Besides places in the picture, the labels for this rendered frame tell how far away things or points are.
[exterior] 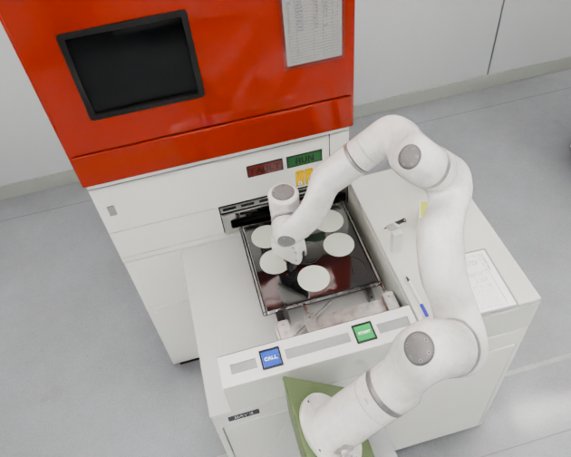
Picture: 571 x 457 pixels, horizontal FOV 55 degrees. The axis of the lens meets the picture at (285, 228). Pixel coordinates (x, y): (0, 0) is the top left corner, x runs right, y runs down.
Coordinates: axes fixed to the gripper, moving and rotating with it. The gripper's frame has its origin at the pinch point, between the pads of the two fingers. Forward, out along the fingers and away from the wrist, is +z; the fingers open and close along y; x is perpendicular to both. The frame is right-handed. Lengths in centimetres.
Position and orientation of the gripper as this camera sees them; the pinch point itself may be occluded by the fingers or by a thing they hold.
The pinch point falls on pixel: (291, 264)
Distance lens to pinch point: 171.0
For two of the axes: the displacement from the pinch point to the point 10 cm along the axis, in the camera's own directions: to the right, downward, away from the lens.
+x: 5.6, -6.5, 5.1
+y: 8.2, 3.8, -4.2
